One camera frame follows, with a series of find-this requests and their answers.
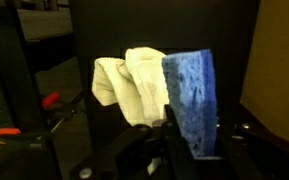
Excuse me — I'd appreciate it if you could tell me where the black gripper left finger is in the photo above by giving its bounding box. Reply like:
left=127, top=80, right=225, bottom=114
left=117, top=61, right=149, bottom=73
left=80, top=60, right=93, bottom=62
left=70, top=105, right=184, bottom=180

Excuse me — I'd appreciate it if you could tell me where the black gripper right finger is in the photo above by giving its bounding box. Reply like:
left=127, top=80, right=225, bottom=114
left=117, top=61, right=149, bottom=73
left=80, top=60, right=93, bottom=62
left=218, top=105, right=289, bottom=180

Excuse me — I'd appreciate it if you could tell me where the white towel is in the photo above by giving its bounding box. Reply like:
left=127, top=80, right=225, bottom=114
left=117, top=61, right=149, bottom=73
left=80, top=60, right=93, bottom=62
left=92, top=47, right=169, bottom=126

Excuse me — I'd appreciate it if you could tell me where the blue sponge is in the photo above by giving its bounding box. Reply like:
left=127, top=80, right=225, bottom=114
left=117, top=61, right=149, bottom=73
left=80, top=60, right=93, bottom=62
left=162, top=49, right=218, bottom=159

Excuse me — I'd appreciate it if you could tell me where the large cardboard box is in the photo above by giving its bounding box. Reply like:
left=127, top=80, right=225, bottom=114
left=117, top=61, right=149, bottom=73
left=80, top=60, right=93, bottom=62
left=241, top=0, right=289, bottom=141

